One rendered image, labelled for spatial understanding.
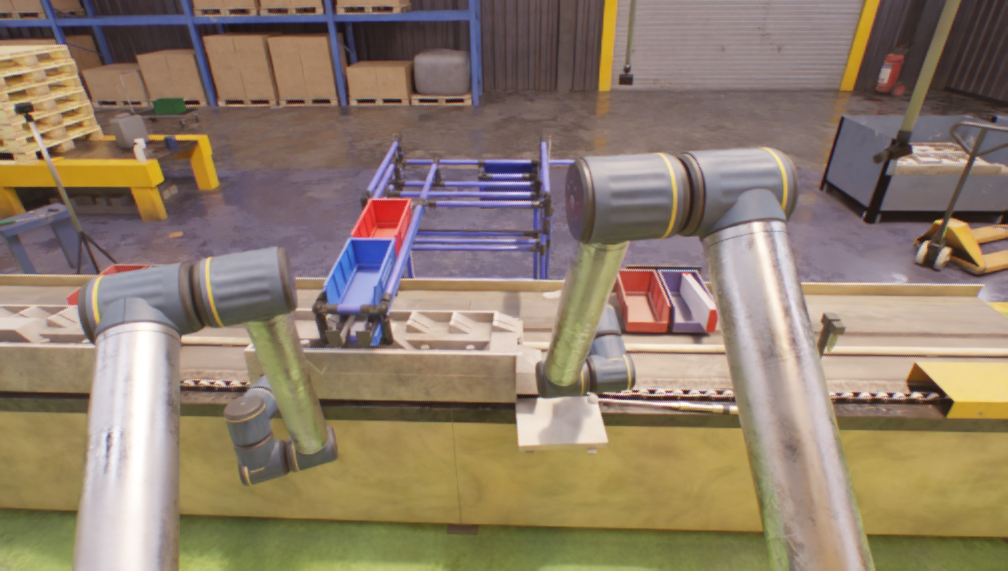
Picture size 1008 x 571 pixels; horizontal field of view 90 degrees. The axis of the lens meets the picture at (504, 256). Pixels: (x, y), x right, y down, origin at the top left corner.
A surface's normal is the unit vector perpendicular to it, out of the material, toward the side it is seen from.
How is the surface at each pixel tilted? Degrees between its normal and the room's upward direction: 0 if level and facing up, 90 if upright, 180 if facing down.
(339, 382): 80
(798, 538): 62
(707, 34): 90
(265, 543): 0
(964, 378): 0
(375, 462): 90
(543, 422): 0
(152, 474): 48
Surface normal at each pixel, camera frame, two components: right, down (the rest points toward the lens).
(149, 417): 0.66, -0.58
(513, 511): -0.01, 0.51
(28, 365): -0.04, 0.33
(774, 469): -0.83, -0.07
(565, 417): -0.01, -0.88
